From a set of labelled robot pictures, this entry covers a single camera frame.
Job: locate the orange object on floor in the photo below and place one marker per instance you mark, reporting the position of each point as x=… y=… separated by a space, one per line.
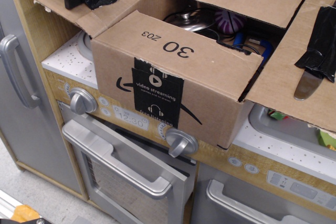
x=23 y=213

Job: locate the grey fridge door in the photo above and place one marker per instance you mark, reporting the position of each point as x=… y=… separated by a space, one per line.
x=28 y=126

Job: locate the silver oven knob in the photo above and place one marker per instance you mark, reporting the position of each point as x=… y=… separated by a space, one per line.
x=180 y=143
x=82 y=101

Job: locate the blue tool in box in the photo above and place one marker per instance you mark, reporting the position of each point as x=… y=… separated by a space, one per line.
x=257 y=45

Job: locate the silver dishwasher door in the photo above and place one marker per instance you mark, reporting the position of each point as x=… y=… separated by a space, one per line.
x=223 y=198

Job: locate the silver pot lid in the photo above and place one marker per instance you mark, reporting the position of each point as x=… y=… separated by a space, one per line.
x=193 y=20

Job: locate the green red toy food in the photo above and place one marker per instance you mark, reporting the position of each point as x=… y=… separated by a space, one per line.
x=277 y=115

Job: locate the grey toy sink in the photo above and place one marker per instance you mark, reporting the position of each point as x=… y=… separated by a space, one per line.
x=288 y=130

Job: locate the large brown cardboard box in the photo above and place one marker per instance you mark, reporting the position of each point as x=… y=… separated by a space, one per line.
x=150 y=65

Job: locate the silver oven door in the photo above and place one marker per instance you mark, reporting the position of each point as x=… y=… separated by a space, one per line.
x=132 y=179

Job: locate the front stove burner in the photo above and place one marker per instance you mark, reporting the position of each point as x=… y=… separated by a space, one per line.
x=84 y=45

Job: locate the purple white striped ball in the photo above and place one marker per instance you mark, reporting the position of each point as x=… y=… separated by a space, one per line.
x=228 y=22

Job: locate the light green toy food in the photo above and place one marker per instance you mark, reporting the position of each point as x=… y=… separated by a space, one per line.
x=326 y=140

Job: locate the butter knife with black tape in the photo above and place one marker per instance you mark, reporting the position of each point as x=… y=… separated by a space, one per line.
x=318 y=62

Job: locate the left silver oven knob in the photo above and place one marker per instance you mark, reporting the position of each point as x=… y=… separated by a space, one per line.
x=82 y=101

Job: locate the right silver oven knob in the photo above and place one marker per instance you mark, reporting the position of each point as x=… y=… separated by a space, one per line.
x=180 y=143

